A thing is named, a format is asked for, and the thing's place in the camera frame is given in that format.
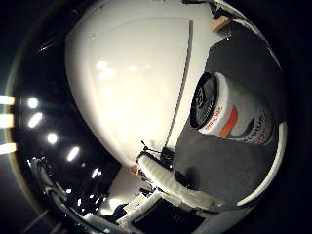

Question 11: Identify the white printed drink can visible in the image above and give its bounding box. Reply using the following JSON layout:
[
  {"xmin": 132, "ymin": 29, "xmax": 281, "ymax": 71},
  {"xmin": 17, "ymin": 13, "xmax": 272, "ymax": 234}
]
[{"xmin": 189, "ymin": 71, "xmax": 278, "ymax": 146}]

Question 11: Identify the black tripod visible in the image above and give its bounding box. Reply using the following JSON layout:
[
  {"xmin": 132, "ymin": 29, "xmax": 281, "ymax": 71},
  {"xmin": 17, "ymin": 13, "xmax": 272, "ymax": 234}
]
[{"xmin": 140, "ymin": 139, "xmax": 164, "ymax": 156}]

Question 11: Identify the wooden desk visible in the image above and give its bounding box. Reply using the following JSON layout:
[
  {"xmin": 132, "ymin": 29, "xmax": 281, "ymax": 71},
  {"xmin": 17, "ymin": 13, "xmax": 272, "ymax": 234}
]
[{"xmin": 211, "ymin": 16, "xmax": 230, "ymax": 33}]

